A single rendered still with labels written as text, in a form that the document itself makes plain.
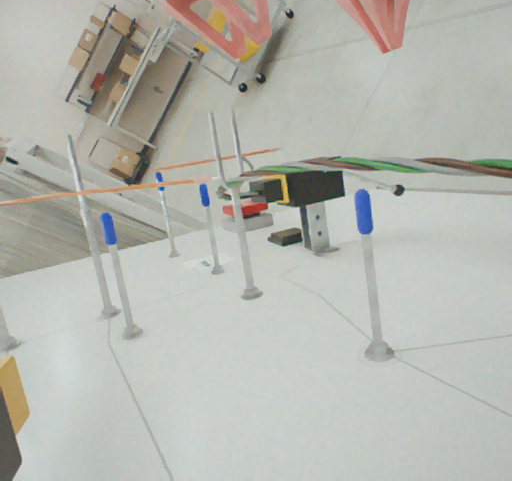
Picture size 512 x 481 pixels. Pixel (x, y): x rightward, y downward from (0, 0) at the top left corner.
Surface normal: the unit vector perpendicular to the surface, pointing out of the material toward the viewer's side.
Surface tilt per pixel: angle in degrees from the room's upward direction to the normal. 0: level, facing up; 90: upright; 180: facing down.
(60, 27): 90
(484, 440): 54
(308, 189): 88
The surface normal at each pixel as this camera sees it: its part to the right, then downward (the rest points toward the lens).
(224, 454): -0.15, -0.97
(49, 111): 0.37, 0.24
